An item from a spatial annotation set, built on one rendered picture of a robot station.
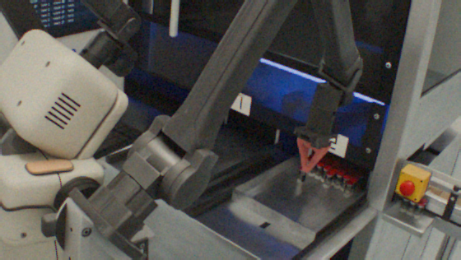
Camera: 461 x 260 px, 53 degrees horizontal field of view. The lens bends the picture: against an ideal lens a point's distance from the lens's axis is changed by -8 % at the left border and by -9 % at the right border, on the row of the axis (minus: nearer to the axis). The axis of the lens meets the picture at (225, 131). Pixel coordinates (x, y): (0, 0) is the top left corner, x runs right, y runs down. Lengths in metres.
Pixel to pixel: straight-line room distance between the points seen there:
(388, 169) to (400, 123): 0.14
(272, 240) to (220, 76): 0.62
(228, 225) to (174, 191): 0.56
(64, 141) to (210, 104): 0.23
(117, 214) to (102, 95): 0.19
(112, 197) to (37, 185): 0.12
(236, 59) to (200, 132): 0.11
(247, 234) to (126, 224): 0.57
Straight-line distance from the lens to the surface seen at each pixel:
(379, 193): 1.39
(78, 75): 0.73
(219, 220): 1.25
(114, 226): 0.68
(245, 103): 1.55
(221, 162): 1.50
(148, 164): 0.70
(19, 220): 0.75
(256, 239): 1.21
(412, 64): 1.25
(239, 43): 0.67
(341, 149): 1.40
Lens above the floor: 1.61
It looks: 26 degrees down
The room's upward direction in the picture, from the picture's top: 6 degrees clockwise
